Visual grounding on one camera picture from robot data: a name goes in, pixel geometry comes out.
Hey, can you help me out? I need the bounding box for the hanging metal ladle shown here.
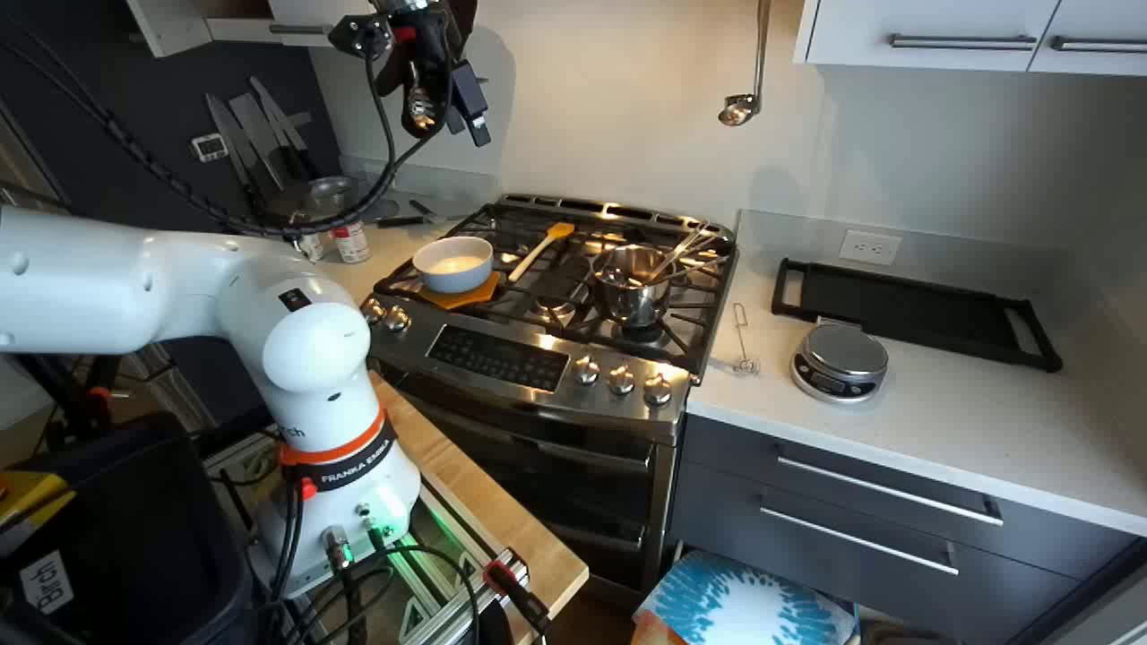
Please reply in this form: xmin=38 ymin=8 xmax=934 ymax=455
xmin=715 ymin=0 xmax=770 ymax=125

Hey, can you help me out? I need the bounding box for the orange hexagonal silicone trivet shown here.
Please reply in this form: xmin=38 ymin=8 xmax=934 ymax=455
xmin=416 ymin=272 xmax=506 ymax=311

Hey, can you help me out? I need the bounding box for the knife rack with knives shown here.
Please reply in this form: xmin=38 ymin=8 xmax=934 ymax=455
xmin=203 ymin=79 xmax=316 ymax=199

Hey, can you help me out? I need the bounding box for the grey drawer cabinet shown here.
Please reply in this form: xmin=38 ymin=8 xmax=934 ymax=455
xmin=670 ymin=416 xmax=1143 ymax=645

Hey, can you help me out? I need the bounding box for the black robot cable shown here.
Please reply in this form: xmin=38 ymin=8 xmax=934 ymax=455
xmin=0 ymin=30 xmax=443 ymax=242

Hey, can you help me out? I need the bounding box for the wooden mounting board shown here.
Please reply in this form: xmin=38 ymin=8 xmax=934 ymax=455
xmin=371 ymin=378 xmax=587 ymax=617

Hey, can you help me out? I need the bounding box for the small glass jar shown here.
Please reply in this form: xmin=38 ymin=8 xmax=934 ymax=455
xmin=334 ymin=223 xmax=369 ymax=263

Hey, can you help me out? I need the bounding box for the white upper cabinet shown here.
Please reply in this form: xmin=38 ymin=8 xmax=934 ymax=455
xmin=796 ymin=0 xmax=1147 ymax=79

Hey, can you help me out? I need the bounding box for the white bowl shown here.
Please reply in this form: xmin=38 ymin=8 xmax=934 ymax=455
xmin=410 ymin=236 xmax=493 ymax=294

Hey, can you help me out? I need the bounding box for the black tray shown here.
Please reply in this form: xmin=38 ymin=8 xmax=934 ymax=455
xmin=770 ymin=257 xmax=1062 ymax=371

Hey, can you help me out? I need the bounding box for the stainless steel pot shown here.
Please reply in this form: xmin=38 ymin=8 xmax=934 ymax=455
xmin=591 ymin=242 xmax=673 ymax=330

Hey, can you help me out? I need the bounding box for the wooden spoon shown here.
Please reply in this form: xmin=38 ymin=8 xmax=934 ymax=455
xmin=508 ymin=223 xmax=575 ymax=281

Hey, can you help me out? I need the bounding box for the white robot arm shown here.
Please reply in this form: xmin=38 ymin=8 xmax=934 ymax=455
xmin=0 ymin=207 xmax=419 ymax=593

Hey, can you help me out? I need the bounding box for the round kitchen scale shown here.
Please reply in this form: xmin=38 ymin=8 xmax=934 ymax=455
xmin=790 ymin=318 xmax=887 ymax=406

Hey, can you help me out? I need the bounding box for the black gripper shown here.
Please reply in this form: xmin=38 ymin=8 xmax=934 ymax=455
xmin=330 ymin=0 xmax=490 ymax=145

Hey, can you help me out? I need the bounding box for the stainless steel gas stove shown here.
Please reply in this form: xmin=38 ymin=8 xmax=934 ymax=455
xmin=365 ymin=192 xmax=737 ymax=593

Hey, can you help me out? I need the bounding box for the wall power outlet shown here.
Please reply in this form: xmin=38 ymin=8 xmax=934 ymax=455
xmin=838 ymin=228 xmax=898 ymax=263

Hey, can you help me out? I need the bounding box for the metal utensil in pot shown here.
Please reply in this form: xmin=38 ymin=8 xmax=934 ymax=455
xmin=648 ymin=228 xmax=723 ymax=281

